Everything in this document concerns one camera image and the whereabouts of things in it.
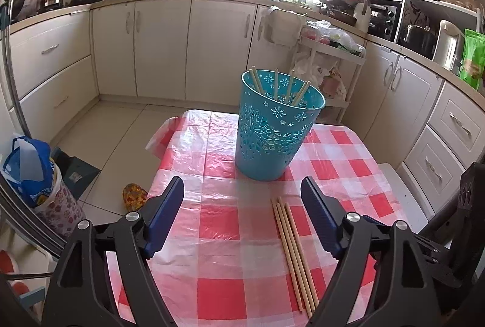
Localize black toaster oven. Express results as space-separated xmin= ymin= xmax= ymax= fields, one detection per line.
xmin=366 ymin=0 xmax=403 ymax=41

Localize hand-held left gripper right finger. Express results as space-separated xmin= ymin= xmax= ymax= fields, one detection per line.
xmin=300 ymin=175 xmax=442 ymax=327

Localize white hanging waste bin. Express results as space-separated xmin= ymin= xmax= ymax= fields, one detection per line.
xmin=261 ymin=5 xmax=302 ymax=47

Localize floral printed bag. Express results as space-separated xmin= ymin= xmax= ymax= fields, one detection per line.
xmin=32 ymin=164 xmax=88 ymax=240

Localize clear plastic bag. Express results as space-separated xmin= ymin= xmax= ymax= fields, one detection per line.
xmin=306 ymin=20 xmax=366 ymax=56

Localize patterned slipper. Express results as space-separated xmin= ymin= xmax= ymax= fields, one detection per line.
xmin=122 ymin=182 xmax=148 ymax=212

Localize white rolling storage cart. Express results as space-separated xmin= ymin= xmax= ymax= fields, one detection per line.
xmin=293 ymin=33 xmax=367 ymax=123

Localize blue plastic shopping bag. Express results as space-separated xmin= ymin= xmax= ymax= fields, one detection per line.
xmin=2 ymin=135 xmax=54 ymax=208

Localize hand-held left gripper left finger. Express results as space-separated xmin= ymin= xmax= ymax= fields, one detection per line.
xmin=40 ymin=175 xmax=186 ymax=327

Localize white electric thermos pot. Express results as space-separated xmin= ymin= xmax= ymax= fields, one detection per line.
xmin=434 ymin=20 xmax=466 ymax=72

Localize black wok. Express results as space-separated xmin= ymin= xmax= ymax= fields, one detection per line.
xmin=0 ymin=0 xmax=26 ymax=24

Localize white plastic jug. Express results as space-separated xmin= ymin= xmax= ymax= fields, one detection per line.
xmin=353 ymin=0 xmax=373 ymax=34

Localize black cooking pot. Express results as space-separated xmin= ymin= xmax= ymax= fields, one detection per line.
xmin=402 ymin=22 xmax=436 ymax=55

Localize white plastic bag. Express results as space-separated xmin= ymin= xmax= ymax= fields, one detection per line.
xmin=290 ymin=46 xmax=323 ymax=79

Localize pink printed plastic bag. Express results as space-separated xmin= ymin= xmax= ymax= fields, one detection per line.
xmin=320 ymin=65 xmax=347 ymax=100

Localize white wooden stool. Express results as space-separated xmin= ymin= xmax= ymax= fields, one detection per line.
xmin=375 ymin=162 xmax=436 ymax=221

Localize white counter shelf rack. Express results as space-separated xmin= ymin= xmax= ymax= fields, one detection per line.
xmin=396 ymin=0 xmax=482 ymax=62

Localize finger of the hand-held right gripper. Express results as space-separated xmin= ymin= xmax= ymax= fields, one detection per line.
xmin=426 ymin=161 xmax=485 ymax=233
xmin=416 ymin=232 xmax=477 ymax=288

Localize blue perforated plastic basket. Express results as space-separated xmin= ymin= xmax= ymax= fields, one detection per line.
xmin=234 ymin=69 xmax=326 ymax=182

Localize white base kitchen cabinets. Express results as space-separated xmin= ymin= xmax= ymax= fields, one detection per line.
xmin=0 ymin=0 xmax=485 ymax=199

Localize green snack packet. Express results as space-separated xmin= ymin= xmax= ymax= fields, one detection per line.
xmin=458 ymin=28 xmax=485 ymax=90

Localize red checkered plastic tablecloth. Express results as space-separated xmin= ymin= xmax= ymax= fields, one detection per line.
xmin=106 ymin=109 xmax=412 ymax=327

